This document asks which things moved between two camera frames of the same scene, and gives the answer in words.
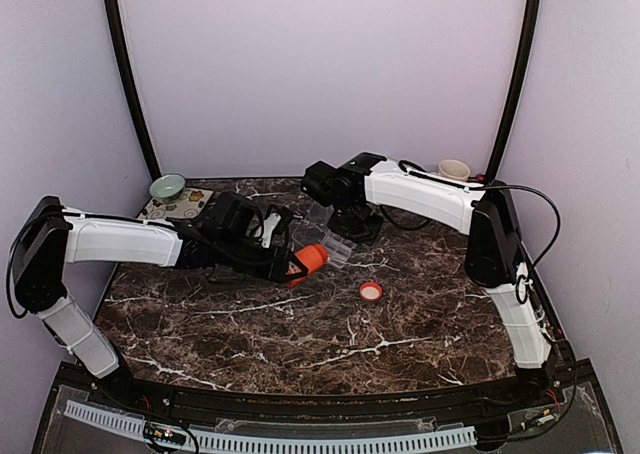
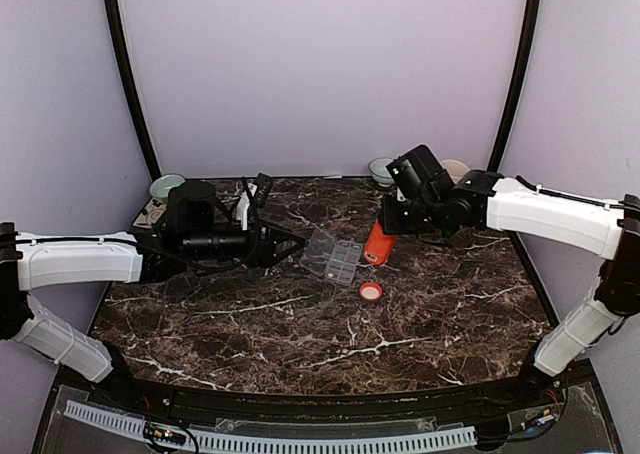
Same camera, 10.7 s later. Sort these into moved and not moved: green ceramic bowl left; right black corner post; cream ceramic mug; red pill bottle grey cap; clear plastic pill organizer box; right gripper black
Moved: right gripper black; red pill bottle grey cap; clear plastic pill organizer box
Not moved: cream ceramic mug; green ceramic bowl left; right black corner post
